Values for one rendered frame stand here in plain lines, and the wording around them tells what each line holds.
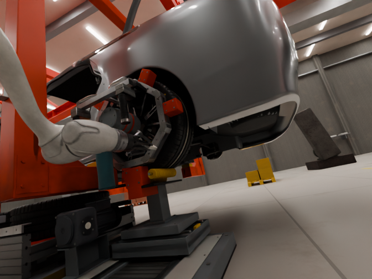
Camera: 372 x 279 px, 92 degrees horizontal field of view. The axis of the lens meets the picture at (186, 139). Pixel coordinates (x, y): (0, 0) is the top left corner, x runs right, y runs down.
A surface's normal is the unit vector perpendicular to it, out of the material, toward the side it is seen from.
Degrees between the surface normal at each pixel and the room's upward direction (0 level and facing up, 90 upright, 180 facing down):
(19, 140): 90
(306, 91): 90
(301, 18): 90
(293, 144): 90
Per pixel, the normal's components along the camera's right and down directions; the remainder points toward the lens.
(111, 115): -0.42, -0.14
